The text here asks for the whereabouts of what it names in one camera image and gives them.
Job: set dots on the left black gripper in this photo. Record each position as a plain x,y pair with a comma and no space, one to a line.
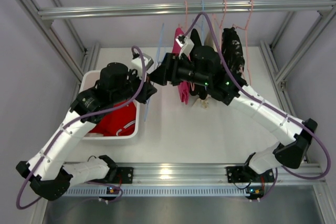
143,87

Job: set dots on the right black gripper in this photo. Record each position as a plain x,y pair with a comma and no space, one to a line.
170,69

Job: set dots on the light blue hanger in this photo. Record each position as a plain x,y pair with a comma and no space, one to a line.
156,64

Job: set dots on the red trousers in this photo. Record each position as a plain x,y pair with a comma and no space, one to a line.
118,123

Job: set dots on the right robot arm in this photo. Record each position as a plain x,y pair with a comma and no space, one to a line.
208,69

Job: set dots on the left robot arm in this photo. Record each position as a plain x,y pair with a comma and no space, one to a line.
46,173

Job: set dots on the pink trousers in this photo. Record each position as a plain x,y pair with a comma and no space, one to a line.
183,87

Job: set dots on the pink hanger with pink trousers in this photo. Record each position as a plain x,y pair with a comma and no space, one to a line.
184,26

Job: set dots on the blue hanger with black trousers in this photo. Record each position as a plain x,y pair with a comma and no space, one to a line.
201,24

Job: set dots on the black white patterned trousers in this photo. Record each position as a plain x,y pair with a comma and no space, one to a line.
232,50

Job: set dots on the pink plastic hanger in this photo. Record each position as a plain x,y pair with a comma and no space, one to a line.
218,23

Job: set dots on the white plastic basket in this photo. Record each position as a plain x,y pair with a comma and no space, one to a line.
111,89

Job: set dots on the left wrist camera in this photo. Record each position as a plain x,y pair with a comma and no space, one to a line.
141,61

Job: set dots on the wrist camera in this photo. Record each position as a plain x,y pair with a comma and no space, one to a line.
141,61
186,45

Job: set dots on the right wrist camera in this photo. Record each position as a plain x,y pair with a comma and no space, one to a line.
186,45

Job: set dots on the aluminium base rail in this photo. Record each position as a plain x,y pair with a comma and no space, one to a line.
146,174

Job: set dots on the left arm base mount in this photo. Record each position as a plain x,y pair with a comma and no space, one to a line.
124,175

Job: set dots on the aluminium frame post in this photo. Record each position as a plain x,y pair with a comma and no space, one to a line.
302,67

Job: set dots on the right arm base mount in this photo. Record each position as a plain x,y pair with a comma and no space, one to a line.
244,174

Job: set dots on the aluminium hanging rail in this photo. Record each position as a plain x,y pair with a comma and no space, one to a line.
182,8

